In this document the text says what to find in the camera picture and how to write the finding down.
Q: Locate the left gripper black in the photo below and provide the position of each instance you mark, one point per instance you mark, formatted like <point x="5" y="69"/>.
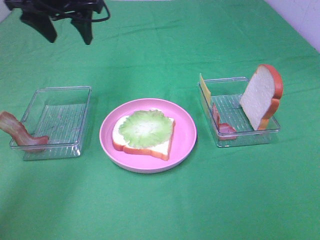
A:
<point x="43" y="24"/>

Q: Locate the toy bacon strip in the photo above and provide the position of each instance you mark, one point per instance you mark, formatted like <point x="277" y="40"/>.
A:
<point x="222" y="128"/>
<point x="18" y="132"/>

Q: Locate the green toy lettuce leaf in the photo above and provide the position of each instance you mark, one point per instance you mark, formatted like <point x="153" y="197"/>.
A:
<point x="143" y="129"/>

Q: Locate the yellow toy cheese slice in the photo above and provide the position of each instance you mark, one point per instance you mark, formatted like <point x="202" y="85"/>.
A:
<point x="206" y="92"/>

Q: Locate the toy bread slice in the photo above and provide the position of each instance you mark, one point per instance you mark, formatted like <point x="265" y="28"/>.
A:
<point x="262" y="95"/>
<point x="161" y="151"/>

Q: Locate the left clear plastic tray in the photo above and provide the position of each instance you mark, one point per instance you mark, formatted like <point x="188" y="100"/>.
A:
<point x="62" y="114"/>

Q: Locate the clear plastic tray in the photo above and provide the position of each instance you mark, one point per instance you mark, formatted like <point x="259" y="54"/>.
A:
<point x="62" y="114"/>
<point x="226" y="94"/>

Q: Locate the green tablecloth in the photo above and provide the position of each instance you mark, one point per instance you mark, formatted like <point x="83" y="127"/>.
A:
<point x="158" y="49"/>

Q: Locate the pink round plate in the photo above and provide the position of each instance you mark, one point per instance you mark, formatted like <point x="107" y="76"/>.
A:
<point x="183" y="141"/>

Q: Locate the right clear plastic tray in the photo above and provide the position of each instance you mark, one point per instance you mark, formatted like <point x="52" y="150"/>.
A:
<point x="226" y="94"/>

